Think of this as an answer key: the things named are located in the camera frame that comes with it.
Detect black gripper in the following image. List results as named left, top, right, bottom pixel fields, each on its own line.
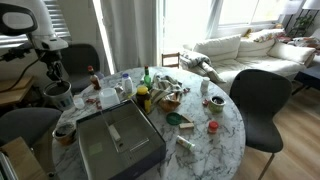
left=40, top=50, right=63, bottom=81

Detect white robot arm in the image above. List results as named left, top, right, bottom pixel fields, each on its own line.
left=0, top=0, right=68, bottom=81

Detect small clear plastic cup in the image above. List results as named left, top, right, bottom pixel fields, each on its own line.
left=74, top=98, right=85, bottom=109

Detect red capped hot sauce bottle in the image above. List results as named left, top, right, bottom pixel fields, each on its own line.
left=87, top=65, right=101, bottom=90

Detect red ketchup packet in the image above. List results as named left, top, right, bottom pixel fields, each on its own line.
left=86, top=98, right=97, bottom=103
left=96, top=101, right=102, bottom=110

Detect grey office chair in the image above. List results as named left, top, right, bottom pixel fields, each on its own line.
left=0, top=107, right=62, bottom=147

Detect brown bowl dark contents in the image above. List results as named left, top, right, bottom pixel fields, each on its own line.
left=52, top=123, right=76, bottom=146

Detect white bottle blue cap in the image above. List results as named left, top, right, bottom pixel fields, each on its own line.
left=122, top=73, right=133, bottom=94

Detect green glass bottle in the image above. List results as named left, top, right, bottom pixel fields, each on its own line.
left=144, top=66, right=152, bottom=90

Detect yellow lid brown jar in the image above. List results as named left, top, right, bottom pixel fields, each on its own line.
left=136, top=85, right=151, bottom=113

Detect large navy box tray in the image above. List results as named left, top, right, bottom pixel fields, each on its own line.
left=76, top=100, right=166, bottom=180

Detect wooden chair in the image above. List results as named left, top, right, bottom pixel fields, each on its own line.
left=161, top=52, right=180, bottom=68

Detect striped cloth towel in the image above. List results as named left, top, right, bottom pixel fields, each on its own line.
left=150, top=74, right=183, bottom=103

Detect green round lid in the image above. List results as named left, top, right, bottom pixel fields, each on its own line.
left=166, top=112, right=182, bottom=125

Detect folded grey blanket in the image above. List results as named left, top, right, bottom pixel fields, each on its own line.
left=179, top=50, right=225, bottom=83

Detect white green tube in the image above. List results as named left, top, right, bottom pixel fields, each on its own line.
left=176, top=136, right=195, bottom=151

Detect wooden block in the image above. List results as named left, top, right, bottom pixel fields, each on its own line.
left=179, top=123, right=194, bottom=129

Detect white pill bottle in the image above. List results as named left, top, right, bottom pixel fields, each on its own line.
left=200, top=77, right=210, bottom=93

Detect red cap spice jar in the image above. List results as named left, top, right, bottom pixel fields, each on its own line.
left=208, top=121, right=219, bottom=134

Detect white sofa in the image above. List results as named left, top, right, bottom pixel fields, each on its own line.
left=183, top=34, right=315, bottom=93

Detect dark grey chair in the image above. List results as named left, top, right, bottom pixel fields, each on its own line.
left=229, top=69, right=292, bottom=180

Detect white sofa cushion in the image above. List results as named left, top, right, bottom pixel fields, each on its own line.
left=267, top=42, right=315, bottom=65

